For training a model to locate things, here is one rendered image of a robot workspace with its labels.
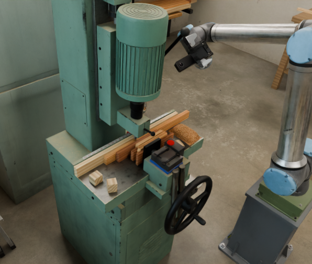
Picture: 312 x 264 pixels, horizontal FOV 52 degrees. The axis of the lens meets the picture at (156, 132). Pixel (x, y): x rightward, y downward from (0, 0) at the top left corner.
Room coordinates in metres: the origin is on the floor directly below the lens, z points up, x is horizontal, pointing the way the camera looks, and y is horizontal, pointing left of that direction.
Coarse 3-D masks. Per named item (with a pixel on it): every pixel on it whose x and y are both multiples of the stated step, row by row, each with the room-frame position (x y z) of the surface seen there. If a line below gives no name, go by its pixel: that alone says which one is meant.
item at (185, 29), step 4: (184, 28) 1.12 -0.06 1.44; (188, 28) 1.13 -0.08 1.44; (180, 32) 1.13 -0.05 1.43; (184, 32) 1.11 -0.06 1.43; (188, 32) 1.12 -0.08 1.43; (180, 36) 1.13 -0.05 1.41; (184, 36) 1.12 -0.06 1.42; (176, 40) 1.14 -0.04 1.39; (172, 44) 1.15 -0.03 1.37; (168, 48) 1.17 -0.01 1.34; (168, 52) 1.17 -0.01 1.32; (164, 56) 1.18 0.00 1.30
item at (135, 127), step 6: (126, 108) 1.12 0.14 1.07; (120, 114) 1.09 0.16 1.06; (126, 114) 1.08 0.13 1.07; (120, 120) 1.09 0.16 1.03; (126, 120) 1.06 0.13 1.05; (132, 120) 1.04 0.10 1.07; (138, 120) 1.05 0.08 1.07; (144, 120) 1.05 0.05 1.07; (126, 126) 1.06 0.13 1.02; (132, 126) 1.04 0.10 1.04; (138, 126) 1.02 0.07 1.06; (144, 126) 1.04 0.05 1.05; (132, 132) 1.04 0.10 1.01; (138, 132) 1.02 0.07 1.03; (144, 132) 1.05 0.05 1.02
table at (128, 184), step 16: (192, 144) 1.14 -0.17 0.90; (128, 160) 0.98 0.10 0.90; (80, 176) 0.87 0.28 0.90; (112, 176) 0.88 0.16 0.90; (128, 176) 0.89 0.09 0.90; (144, 176) 0.90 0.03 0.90; (96, 192) 0.79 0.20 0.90; (128, 192) 0.83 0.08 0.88; (160, 192) 0.85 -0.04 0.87; (112, 208) 0.77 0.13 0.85
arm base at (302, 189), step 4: (304, 180) 1.15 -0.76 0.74; (308, 180) 1.17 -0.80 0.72; (304, 184) 1.15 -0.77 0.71; (308, 184) 1.17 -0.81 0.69; (300, 188) 1.13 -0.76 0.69; (304, 188) 1.14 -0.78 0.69; (308, 188) 1.17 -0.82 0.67; (296, 192) 1.12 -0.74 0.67; (300, 192) 1.13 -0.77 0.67; (304, 192) 1.14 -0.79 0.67
